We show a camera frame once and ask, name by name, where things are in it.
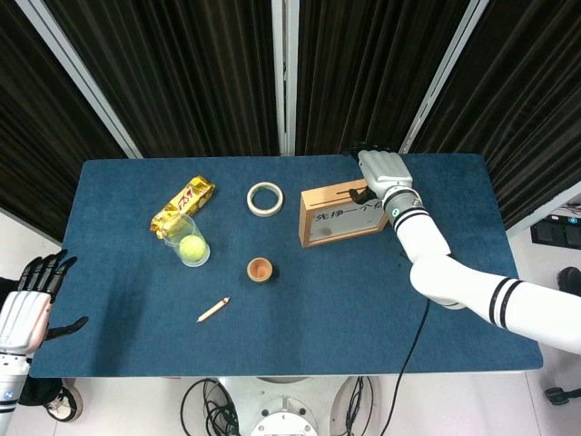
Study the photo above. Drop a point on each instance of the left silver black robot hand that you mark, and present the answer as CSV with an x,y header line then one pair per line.
x,y
22,318

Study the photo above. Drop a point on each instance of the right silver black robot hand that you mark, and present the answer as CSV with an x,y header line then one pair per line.
x,y
386,172

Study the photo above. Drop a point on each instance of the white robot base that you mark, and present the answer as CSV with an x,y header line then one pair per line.
x,y
290,404

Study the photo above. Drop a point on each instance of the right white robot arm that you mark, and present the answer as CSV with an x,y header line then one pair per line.
x,y
426,236

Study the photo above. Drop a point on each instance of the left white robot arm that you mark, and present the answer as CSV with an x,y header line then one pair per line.
x,y
11,381

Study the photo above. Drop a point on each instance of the white black sneaker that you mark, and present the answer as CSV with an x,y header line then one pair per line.
x,y
63,404

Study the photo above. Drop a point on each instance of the black pleated partition panel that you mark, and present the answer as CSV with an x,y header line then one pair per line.
x,y
27,136
522,91
181,68
363,68

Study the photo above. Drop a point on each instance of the white tape roll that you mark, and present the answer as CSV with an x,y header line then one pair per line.
x,y
252,204

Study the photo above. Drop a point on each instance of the green painted wooden cup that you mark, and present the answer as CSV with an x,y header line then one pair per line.
x,y
259,270

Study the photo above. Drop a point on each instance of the blue table cloth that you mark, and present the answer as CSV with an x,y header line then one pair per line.
x,y
318,327

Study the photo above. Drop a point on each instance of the clear plastic ball tube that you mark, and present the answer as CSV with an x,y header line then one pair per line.
x,y
174,231

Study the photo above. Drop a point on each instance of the yellow tennis ball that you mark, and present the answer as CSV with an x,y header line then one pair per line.
x,y
193,248

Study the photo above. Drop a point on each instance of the cream pen with red band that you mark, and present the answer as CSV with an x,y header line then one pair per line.
x,y
213,310

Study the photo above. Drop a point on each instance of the gold snack packet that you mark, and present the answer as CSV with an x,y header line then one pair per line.
x,y
188,197

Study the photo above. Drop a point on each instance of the black shoe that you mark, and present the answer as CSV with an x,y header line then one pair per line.
x,y
571,279

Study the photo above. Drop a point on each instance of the wooden framed money box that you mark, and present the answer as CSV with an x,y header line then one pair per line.
x,y
336,229

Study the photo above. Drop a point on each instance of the white partition frame post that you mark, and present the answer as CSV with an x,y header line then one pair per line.
x,y
544,209
442,68
77,68
283,68

